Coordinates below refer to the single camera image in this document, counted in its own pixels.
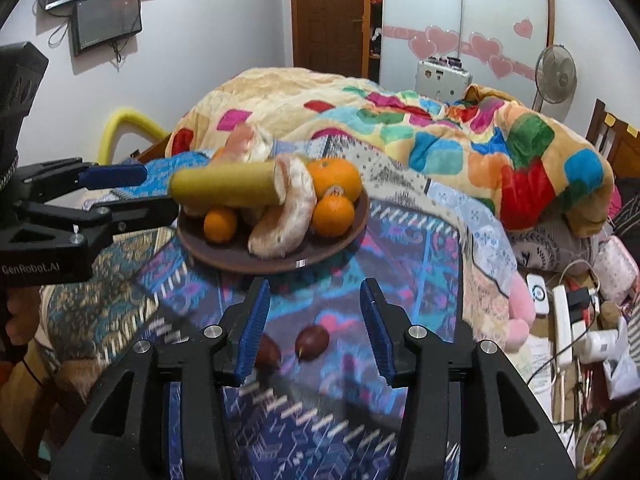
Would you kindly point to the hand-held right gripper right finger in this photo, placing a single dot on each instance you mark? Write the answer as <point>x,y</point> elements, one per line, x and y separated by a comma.
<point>380,335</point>

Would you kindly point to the dark red jujube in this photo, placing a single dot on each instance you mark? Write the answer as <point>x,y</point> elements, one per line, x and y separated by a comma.
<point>267,352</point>

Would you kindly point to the white round-faced device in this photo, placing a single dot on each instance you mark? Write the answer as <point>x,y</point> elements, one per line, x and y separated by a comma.
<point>537,292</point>

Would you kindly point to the patterned blue bedsheet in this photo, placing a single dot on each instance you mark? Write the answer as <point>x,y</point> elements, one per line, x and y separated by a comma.
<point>325,300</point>

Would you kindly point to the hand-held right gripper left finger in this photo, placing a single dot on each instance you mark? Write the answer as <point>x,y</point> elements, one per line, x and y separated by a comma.
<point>252,332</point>

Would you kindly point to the brown round plate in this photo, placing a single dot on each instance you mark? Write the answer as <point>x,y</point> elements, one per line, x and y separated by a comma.
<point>310,255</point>

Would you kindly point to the standing electric fan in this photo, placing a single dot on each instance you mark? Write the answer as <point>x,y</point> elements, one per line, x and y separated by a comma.
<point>555,76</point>

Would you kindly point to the white bedside box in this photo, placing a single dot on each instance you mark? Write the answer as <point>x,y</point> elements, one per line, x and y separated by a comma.
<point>442,78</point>

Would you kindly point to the white plastic bottle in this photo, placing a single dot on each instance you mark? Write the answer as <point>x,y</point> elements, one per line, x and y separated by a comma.
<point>606,342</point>

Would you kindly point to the colourful patchwork blanket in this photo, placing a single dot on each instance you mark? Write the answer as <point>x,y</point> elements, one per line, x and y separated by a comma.
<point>400,130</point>

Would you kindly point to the white power strip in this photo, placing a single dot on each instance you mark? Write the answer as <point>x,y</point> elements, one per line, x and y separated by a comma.
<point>562,312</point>

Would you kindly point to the pink plush toy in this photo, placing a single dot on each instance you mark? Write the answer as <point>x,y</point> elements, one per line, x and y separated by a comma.
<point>520,310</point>

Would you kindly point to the brown wooden door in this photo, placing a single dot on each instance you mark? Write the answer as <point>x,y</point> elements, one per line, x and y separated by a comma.
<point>330,15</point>

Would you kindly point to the yellow foam tube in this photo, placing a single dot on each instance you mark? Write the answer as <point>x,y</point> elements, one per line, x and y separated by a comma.
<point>125,127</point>

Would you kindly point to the wooden wardrobe with sliding doors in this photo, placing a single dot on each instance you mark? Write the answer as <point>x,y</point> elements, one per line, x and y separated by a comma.
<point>465,10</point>

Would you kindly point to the peeled pomelo segment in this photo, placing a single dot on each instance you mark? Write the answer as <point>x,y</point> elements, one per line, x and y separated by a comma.
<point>285,210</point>

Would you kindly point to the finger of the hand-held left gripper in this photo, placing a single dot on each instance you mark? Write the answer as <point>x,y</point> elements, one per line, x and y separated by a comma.
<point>112,175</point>
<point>140,210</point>

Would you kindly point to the pink quilted bag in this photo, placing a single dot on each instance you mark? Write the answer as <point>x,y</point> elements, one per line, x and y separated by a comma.
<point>617,266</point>

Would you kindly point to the dark brown passion fruit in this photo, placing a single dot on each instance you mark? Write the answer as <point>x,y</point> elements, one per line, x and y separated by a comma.
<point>312,342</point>

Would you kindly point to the large orange with sticker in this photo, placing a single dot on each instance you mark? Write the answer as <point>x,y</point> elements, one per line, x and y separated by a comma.
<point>336,174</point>

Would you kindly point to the small black wall monitor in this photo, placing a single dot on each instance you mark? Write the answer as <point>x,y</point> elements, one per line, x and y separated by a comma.
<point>107,19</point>

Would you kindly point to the medium orange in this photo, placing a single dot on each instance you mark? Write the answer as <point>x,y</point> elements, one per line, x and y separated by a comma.
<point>332,216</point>

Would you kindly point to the small bowl with snacks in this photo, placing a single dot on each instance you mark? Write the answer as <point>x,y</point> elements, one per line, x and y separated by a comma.
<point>592,442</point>

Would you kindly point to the wooden bed headboard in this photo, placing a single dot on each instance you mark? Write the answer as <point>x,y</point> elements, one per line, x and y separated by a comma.
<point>617,135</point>

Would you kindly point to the person's left hand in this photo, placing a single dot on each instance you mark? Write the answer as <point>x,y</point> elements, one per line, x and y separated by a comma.
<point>22,317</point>

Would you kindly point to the small orange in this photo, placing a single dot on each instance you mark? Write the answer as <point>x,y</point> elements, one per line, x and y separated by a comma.
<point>220,225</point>

